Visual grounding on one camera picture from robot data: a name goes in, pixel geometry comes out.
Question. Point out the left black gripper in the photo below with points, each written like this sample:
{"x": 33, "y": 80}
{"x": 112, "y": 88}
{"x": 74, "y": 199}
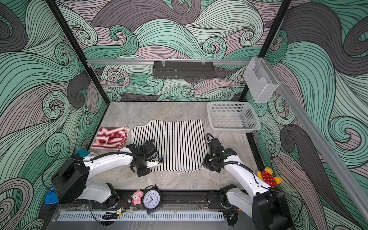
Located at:
{"x": 143, "y": 173}

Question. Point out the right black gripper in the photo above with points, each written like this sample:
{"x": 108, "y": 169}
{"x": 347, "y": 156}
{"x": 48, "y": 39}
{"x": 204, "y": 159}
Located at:
{"x": 205, "y": 163}

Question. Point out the black white striped tank top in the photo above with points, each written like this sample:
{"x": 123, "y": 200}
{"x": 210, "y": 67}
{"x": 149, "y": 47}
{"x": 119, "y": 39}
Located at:
{"x": 181, "y": 144}

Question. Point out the red white striped tank top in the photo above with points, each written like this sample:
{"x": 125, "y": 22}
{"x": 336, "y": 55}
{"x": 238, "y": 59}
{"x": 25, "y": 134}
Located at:
{"x": 113, "y": 138}

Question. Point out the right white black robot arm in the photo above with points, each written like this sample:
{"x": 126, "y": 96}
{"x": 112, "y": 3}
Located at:
{"x": 267, "y": 207}

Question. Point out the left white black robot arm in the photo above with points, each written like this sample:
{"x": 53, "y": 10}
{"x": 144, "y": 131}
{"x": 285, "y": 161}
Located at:
{"x": 73, "y": 180}

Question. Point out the white plastic laundry basket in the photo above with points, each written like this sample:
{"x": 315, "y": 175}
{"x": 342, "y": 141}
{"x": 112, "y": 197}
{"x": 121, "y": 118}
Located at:
{"x": 233, "y": 116}

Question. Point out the pink plush toy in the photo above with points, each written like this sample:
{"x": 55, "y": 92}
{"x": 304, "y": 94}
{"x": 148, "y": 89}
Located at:
{"x": 137, "y": 197}

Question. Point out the black round alarm clock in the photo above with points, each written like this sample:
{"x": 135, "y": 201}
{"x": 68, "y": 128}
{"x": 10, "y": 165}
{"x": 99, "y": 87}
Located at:
{"x": 152, "y": 199}

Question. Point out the yellow plush toy red shirt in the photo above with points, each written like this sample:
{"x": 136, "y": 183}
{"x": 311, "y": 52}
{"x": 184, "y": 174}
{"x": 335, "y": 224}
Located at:
{"x": 266, "y": 179}

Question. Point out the teal lid white cup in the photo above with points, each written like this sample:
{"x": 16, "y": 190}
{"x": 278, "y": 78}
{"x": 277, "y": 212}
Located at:
{"x": 82, "y": 152}

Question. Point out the blue yellow plastic toy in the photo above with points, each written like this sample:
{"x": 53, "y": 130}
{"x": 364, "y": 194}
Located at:
{"x": 51, "y": 197}

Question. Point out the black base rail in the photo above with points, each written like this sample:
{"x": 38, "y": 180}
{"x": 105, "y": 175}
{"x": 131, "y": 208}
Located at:
{"x": 212, "y": 199}

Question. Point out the white slotted cable duct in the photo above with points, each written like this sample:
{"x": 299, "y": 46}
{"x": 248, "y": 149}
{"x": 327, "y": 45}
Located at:
{"x": 143, "y": 216}

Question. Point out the black wall shelf tray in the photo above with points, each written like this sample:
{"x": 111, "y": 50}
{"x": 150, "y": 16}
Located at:
{"x": 183, "y": 71}

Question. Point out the clear acrylic wall holder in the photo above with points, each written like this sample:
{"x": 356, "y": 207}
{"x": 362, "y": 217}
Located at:
{"x": 261, "y": 79}

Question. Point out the aluminium back wall rail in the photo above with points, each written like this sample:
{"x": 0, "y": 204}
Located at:
{"x": 132, "y": 61}

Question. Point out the aluminium wall rail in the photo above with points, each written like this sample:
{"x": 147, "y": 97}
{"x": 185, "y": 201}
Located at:
{"x": 132, "y": 61}
{"x": 345, "y": 176}

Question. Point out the aluminium right wall rail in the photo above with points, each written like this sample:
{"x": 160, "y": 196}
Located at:
{"x": 345, "y": 176}

